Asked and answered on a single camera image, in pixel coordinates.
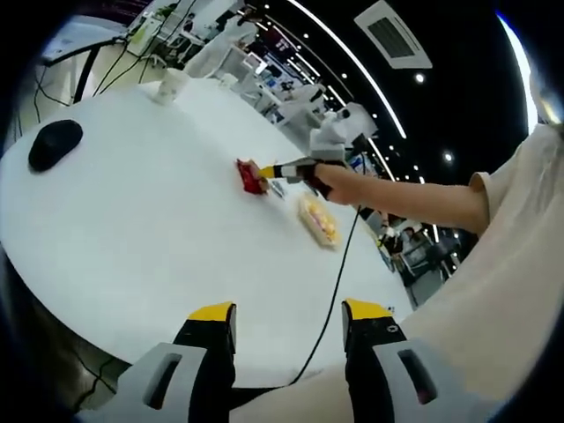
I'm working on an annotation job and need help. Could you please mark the person's right hand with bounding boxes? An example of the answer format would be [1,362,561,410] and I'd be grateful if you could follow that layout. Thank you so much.
[315,165,353,206]

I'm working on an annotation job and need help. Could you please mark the printed paper cup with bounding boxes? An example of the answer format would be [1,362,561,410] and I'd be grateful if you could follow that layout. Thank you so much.
[157,70,189,106]

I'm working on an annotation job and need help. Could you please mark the round ceiling spotlights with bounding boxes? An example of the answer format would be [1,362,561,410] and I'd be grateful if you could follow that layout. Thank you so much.
[246,28,455,184]

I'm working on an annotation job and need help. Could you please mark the operator in beige shirt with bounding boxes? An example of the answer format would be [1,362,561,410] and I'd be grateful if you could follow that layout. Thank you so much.
[228,122,564,423]

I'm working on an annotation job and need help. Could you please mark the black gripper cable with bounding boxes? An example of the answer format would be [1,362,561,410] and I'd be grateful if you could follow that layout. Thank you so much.
[288,203,363,385]

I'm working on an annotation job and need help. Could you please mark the white side desk black legs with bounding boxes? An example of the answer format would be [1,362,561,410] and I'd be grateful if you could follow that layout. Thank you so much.
[41,33,133,105]

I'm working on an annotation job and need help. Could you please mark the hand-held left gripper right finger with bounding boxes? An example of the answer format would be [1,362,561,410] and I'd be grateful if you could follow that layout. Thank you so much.
[339,297,481,423]

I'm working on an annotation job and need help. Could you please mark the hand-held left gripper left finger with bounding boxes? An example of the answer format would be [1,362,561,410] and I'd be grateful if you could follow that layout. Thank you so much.
[78,301,239,423]

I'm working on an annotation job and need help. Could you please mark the long ceiling light strip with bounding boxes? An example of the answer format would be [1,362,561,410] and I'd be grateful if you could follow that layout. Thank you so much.
[286,0,407,138]
[495,11,539,136]
[367,137,397,181]

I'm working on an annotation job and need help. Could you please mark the cream hexagonal container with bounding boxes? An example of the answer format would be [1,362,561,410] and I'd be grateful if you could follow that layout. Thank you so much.
[295,191,344,250]

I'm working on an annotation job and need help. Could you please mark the black computer mouse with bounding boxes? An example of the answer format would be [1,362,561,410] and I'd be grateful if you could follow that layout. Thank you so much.
[27,119,85,173]

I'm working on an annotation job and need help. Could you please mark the ceiling air conditioner vent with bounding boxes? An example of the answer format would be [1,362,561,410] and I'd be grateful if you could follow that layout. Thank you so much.
[353,0,434,71]

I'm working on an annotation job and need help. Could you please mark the long red food packet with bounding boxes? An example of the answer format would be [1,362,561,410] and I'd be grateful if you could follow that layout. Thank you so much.
[235,158,266,195]

